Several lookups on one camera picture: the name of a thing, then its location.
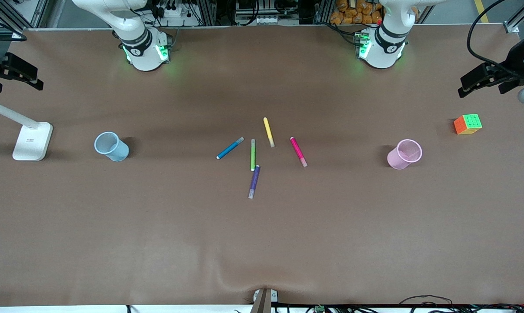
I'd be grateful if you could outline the pink marker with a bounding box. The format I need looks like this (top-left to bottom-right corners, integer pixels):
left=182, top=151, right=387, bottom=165
left=290, top=137, right=308, bottom=168

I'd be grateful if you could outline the colourful puzzle cube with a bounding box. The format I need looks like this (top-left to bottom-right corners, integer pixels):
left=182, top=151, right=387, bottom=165
left=453, top=113, right=483, bottom=135

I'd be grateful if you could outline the white desk lamp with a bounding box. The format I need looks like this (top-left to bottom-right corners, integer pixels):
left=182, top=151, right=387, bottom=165
left=0, top=97, right=53, bottom=162

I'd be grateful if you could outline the pink cup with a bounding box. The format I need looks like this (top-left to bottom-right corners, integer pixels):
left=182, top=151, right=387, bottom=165
left=387, top=139, right=423, bottom=170

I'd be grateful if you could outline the light blue cup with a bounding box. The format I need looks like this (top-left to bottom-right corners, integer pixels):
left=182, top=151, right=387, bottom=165
left=93, top=131, right=130, bottom=162

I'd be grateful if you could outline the orange lumpy objects heap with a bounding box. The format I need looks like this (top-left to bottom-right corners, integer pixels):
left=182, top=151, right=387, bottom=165
left=330, top=0, right=383, bottom=25

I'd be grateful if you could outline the white power strip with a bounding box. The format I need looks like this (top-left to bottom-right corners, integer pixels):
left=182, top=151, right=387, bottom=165
left=154, top=3, right=202, bottom=27

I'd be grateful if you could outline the brown table cover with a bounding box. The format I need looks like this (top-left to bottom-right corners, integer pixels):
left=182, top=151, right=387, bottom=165
left=0, top=24, right=524, bottom=307

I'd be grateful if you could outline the yellow marker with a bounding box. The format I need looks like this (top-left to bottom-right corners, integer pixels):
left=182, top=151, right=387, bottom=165
left=263, top=117, right=275, bottom=148

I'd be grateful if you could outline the blue marker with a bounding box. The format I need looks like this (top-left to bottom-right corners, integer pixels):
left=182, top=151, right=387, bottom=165
left=216, top=137, right=245, bottom=160

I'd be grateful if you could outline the purple marker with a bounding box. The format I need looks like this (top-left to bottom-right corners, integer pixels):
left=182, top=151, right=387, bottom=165
left=248, top=165, right=261, bottom=200

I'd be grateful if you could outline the aluminium frame profile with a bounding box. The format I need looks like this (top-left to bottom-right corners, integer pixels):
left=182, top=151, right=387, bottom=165
left=0, top=0, right=50, bottom=30
left=503, top=0, right=524, bottom=34

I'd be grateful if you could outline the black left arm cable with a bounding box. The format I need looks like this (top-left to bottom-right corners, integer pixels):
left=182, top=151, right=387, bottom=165
left=466, top=0, right=514, bottom=78

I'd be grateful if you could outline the black cable bundle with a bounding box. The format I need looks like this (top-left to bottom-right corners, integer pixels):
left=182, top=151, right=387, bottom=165
left=396, top=294, right=524, bottom=313

